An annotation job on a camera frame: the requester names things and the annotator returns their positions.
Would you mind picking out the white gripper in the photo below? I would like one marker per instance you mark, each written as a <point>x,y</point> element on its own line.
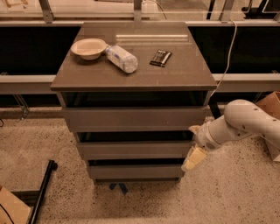
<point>205,138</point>

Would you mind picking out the grey bottom drawer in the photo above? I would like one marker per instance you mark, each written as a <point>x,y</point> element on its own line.
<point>135,172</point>

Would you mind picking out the grey drawer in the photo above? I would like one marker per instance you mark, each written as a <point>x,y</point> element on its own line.
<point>135,172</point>
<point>132,119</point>
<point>134,150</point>

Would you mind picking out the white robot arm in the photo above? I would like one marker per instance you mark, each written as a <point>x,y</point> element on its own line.
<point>241,119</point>

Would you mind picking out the grey top drawer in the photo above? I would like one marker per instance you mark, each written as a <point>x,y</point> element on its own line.
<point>132,119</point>

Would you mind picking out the grey drawer cabinet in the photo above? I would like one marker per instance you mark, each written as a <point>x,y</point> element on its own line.
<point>185,81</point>

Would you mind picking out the grey middle drawer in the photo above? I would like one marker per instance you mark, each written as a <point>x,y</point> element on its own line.
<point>134,150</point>

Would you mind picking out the cardboard box right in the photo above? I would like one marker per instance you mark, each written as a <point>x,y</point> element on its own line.
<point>270,104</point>

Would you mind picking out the cardboard box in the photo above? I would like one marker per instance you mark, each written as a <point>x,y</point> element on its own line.
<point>12,209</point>
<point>270,104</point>

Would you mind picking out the black snack packet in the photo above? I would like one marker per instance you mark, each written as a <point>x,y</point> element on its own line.
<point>160,58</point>

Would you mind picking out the clear plastic water bottle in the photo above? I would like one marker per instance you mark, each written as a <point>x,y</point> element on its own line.
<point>122,58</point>

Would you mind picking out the white paper bowl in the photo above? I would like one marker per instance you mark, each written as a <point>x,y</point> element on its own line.
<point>89,48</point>

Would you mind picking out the cardboard box left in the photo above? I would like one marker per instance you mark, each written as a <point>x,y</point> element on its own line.
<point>12,209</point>

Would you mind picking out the black metal frame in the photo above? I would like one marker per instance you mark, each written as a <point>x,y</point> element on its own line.
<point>34,199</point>

